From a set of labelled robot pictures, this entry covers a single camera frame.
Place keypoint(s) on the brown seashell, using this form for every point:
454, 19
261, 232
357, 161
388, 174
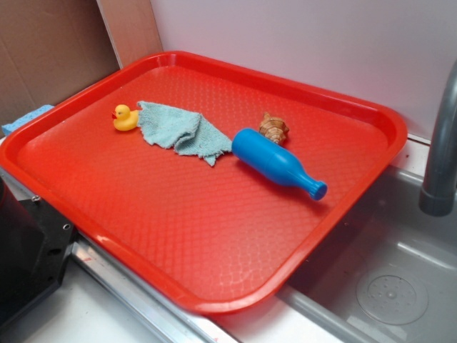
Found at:
273, 128

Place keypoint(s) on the blue plastic bottle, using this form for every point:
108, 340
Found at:
276, 163

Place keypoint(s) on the blue sponge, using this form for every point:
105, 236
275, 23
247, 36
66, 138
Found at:
7, 129

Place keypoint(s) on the grey toy sink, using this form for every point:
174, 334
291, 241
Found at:
386, 273

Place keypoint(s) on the yellow rubber duck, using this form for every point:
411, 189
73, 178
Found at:
125, 119

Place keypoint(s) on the red plastic tray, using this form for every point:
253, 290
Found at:
213, 239

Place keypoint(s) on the light blue cloth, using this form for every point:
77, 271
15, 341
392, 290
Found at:
188, 133

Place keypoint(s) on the brown cardboard panel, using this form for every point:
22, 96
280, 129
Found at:
50, 50

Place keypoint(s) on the grey faucet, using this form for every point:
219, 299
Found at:
438, 190

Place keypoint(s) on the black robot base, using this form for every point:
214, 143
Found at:
36, 243

